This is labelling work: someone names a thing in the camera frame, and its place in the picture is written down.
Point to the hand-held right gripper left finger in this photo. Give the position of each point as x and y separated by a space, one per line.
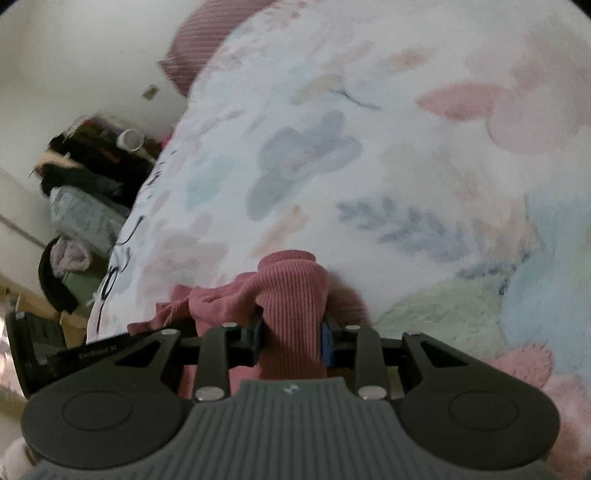
256 342

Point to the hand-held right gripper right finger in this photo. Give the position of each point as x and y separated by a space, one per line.
326 347

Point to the pink ribbed knit garment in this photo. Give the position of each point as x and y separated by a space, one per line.
291 300

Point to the pile of dark clothes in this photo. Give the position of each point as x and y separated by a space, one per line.
87 161

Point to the mauve striped pillow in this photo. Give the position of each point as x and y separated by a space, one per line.
203 44

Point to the pale pink cloth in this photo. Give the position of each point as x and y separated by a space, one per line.
70 257

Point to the floral fleece blanket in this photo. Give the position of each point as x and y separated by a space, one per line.
369 161

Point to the green box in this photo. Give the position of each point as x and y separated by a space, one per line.
85 288

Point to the white cup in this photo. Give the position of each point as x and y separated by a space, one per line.
130 139

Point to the black bag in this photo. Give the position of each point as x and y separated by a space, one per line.
53 286

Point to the grey plastic packet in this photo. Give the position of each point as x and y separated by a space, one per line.
85 217

